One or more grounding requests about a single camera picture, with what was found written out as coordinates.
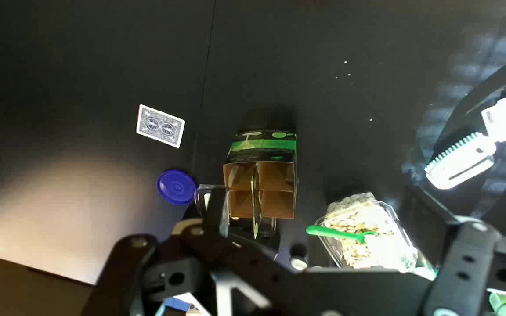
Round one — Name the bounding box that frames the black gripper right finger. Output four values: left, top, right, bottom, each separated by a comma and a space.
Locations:
403, 185, 506, 316

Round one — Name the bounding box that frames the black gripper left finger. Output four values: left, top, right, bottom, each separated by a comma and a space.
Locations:
80, 183, 303, 316

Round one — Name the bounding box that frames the white green scrubbing brush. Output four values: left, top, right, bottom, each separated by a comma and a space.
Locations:
424, 86, 506, 194

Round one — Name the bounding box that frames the blue plastic cap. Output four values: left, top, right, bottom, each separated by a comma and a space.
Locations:
157, 167, 201, 208

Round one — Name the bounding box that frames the clear plastic food container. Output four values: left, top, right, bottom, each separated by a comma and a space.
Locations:
313, 192, 438, 278

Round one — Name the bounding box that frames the green plastic fork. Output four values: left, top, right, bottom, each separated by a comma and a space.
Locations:
305, 223, 380, 246

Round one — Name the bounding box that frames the blue playing card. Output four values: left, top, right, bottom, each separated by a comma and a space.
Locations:
134, 102, 189, 151

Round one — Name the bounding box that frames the cardboard divider box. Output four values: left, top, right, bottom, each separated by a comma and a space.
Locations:
222, 129, 301, 241

